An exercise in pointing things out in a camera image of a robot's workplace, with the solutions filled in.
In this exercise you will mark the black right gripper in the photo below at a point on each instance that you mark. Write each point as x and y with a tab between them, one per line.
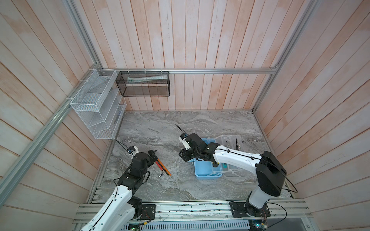
184	156

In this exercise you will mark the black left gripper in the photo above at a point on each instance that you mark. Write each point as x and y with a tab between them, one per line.
152	155

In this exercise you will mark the red handled tool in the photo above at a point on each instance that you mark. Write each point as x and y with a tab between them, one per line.
160	167

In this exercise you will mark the orange pencil tool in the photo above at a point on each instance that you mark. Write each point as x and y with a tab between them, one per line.
164	168

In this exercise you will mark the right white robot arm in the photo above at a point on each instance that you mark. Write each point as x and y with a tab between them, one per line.
270	173

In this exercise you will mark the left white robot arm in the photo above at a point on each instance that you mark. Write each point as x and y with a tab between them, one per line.
122	206

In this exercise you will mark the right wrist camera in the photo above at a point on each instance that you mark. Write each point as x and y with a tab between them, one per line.
182	138

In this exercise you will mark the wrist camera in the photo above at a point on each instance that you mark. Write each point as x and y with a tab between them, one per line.
182	138
132	149

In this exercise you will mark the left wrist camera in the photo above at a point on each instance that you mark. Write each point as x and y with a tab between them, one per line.
132	149

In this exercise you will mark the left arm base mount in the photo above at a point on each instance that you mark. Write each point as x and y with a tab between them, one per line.
145	212

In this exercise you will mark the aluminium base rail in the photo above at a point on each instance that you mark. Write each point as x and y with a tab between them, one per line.
206	210

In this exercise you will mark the white wire mesh shelf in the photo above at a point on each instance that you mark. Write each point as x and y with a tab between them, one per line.
99	105

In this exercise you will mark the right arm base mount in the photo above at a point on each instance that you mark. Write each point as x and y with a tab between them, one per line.
245	210

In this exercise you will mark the black wire mesh basket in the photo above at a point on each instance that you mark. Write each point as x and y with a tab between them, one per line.
144	83

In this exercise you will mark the aluminium frame rail back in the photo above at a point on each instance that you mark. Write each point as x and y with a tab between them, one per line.
185	71

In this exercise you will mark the aluminium frame rail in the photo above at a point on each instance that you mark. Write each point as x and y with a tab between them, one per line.
305	16
47	153
185	71

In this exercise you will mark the aluminium frame rail right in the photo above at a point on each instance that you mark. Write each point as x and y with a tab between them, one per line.
305	16

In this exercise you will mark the aluminium frame rail left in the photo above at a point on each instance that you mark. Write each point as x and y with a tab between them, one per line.
47	153

